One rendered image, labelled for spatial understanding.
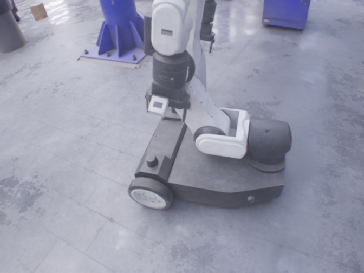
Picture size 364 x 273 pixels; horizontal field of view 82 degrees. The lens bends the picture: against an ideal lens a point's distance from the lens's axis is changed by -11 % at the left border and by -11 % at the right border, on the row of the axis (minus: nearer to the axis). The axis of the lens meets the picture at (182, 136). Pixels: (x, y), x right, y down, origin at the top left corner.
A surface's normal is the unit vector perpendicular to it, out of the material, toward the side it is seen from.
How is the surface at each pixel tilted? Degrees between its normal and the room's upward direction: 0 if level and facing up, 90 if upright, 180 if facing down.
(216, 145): 90
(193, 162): 0
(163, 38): 90
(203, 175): 0
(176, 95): 90
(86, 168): 0
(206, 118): 90
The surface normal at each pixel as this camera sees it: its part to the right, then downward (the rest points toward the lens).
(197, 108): -0.26, 0.71
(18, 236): -0.09, -0.69
